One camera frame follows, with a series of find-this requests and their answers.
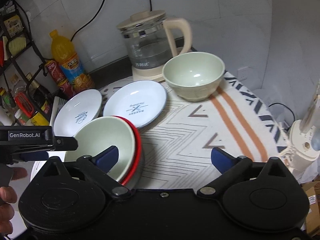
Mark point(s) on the pale green standalone bowl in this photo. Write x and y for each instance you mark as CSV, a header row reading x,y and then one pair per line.
x,y
194,76

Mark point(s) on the white plate Sweet print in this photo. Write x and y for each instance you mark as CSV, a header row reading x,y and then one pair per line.
x,y
77,112

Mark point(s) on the person's left hand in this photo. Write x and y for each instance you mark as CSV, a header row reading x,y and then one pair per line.
x,y
9,196

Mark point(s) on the cardboard box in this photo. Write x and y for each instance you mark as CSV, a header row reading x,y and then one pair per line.
x,y
312,220

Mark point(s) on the yellow sponge on rack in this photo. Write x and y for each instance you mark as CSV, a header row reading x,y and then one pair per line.
x,y
17,45

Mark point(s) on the folded striped cloth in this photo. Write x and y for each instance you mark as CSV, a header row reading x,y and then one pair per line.
x,y
57,106

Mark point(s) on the glass electric kettle cream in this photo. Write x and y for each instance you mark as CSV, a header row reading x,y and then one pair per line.
x,y
149,40

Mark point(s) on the orange juice bottle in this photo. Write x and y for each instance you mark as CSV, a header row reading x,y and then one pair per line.
x,y
63,51

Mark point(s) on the yellow label sauce bottle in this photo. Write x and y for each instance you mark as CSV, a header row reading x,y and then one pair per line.
x,y
38,119

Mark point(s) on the patterned woven table mat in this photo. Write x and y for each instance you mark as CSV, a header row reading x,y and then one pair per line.
x,y
177,145

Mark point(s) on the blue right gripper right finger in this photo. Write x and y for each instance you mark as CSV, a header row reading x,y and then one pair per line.
x,y
222,160

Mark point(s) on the black wire spice rack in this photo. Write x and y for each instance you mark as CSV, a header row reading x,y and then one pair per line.
x,y
26,71

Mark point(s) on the red rimmed plate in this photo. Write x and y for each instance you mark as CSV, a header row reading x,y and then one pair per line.
x,y
135,171

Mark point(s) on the white plate Bakery print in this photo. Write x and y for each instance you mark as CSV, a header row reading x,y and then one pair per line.
x,y
140,102

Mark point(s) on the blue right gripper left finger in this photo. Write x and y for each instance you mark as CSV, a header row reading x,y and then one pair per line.
x,y
106,160

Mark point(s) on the red drink can lower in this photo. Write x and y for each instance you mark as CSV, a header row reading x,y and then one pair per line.
x,y
67,89

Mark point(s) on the white wall socket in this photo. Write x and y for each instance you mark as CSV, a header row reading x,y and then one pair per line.
x,y
243,73

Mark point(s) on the cream kettle base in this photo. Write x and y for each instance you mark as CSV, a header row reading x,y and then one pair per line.
x,y
153,74

